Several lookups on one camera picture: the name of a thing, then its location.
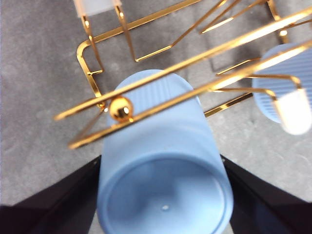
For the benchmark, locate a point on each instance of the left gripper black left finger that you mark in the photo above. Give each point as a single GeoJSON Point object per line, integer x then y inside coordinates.
{"type": "Point", "coordinates": [48, 214]}

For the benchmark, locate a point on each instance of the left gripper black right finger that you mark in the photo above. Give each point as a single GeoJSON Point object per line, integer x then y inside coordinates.
{"type": "Point", "coordinates": [268, 212]}

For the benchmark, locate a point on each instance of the blue ribbed plastic cup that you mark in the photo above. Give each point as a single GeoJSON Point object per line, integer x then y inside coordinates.
{"type": "Point", "coordinates": [307, 74]}
{"type": "Point", "coordinates": [161, 151]}

